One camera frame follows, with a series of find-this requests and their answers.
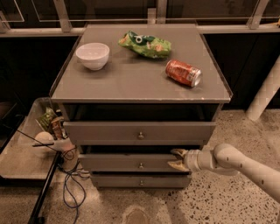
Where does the clear plastic bin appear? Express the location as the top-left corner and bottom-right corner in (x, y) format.
(0, 97), (74, 179)

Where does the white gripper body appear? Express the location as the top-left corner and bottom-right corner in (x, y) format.
(184, 150), (200, 172)

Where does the metal window railing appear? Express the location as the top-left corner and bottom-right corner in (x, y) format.
(0, 0), (280, 37)

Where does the grey drawer cabinet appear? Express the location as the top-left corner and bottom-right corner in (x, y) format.
(51, 24), (232, 178)

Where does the brown snack packet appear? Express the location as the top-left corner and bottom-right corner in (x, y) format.
(51, 116), (67, 140)

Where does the grey bottom drawer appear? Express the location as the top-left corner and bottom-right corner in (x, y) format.
(91, 174), (190, 188)

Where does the black metal stand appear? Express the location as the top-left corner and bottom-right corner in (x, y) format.
(28, 152), (61, 224)

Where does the green snack packet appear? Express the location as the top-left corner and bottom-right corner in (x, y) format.
(36, 107), (57, 131)

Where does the grey drawer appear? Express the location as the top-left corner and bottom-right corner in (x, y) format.
(79, 153), (180, 172)
(91, 174), (190, 188)
(64, 122), (215, 145)

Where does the grey top drawer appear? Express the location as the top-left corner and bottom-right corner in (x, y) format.
(64, 122), (215, 145)

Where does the white ceramic bowl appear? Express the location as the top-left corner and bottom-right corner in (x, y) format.
(75, 43), (110, 71)

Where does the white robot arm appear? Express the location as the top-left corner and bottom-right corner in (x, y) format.
(168, 56), (280, 202)

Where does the blue cable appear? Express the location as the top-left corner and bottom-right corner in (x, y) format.
(57, 148), (90, 224)

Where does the green chip bag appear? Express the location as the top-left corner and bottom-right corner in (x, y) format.
(118, 31), (172, 59)

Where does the red soda can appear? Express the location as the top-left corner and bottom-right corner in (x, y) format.
(165, 59), (202, 88)

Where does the white round ball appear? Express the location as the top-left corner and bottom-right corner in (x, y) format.
(32, 131), (54, 158)

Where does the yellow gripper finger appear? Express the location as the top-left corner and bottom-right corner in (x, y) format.
(171, 149), (187, 158)
(167, 160), (189, 172)

